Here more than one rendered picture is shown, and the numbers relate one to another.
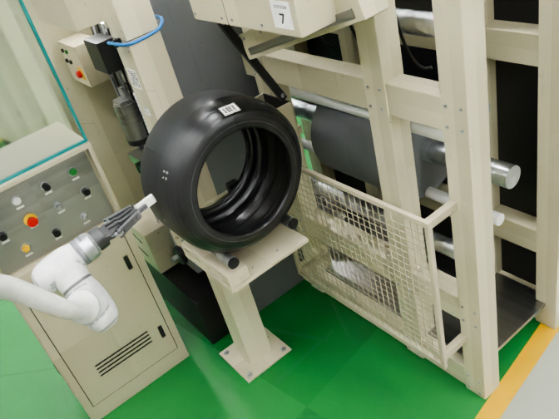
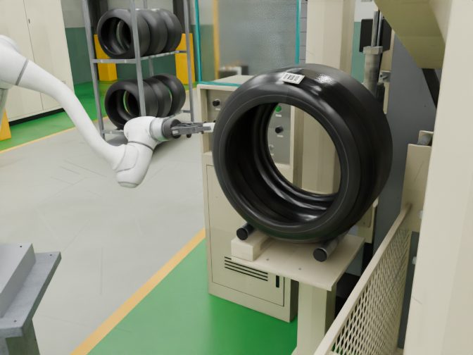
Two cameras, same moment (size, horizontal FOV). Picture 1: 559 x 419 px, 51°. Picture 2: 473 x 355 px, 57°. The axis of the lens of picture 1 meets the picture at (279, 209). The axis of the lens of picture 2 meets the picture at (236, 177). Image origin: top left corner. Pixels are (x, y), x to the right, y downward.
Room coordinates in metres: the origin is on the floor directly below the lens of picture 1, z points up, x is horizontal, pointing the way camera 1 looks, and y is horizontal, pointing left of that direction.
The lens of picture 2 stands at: (1.04, -0.94, 1.60)
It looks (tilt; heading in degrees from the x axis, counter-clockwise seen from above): 20 degrees down; 61
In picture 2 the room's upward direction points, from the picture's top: 1 degrees counter-clockwise
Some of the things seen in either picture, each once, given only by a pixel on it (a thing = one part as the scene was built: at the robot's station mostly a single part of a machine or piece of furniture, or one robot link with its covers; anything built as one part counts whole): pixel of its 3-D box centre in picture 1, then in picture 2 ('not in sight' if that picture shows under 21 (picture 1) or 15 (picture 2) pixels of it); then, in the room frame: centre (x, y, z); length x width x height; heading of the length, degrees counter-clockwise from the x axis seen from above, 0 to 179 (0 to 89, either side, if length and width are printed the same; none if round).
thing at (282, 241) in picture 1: (244, 246); (300, 248); (1.91, 0.17, 0.80); 0.37 x 0.36 x 0.02; 119
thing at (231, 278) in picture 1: (213, 258); (266, 230); (1.84, 0.29, 0.83); 0.36 x 0.09 x 0.06; 29
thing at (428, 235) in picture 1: (350, 253); (369, 353); (1.87, -0.23, 0.65); 0.90 x 0.02 x 0.70; 29
